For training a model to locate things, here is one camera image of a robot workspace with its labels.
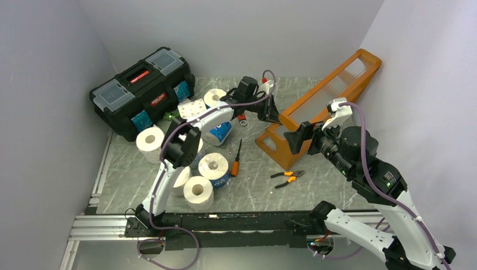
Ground white paper towel roll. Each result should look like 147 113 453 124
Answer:
136 126 164 164
183 176 214 210
171 166 191 196

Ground black plastic toolbox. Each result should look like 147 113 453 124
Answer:
89 47 195 142

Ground black orange screwdriver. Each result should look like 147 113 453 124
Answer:
229 140 242 177

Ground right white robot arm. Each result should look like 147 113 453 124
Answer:
284 122 456 269

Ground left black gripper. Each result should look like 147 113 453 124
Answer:
245 94 285 126

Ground blue wrapped paper roll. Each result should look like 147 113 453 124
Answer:
198 152 230 188

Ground blue wrapped roll upright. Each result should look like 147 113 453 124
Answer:
203 88 227 108

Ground red adjustable wrench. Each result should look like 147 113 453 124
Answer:
237 113 248 127

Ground orange wooden shelf rack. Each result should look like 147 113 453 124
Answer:
255 48 383 170

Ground green small object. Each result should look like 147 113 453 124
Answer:
163 111 180 121

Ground white roll with red print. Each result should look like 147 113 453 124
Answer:
190 138 206 169

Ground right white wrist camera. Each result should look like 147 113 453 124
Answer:
322 97 352 131

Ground orange black pliers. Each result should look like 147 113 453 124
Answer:
270 169 305 190

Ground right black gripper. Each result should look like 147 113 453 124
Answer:
282 114 354 177

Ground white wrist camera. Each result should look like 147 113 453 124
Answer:
322 97 352 131
257 78 274 98

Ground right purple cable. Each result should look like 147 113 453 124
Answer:
307 101 453 270

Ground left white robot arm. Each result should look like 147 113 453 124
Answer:
135 76 279 236

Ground blue monster-face wrapped roll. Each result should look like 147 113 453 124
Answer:
203 121 232 147

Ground white dotted wrapped roll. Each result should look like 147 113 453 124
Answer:
177 98 207 119

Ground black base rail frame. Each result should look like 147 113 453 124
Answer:
124 211 328 251

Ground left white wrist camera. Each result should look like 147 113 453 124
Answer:
257 78 274 98

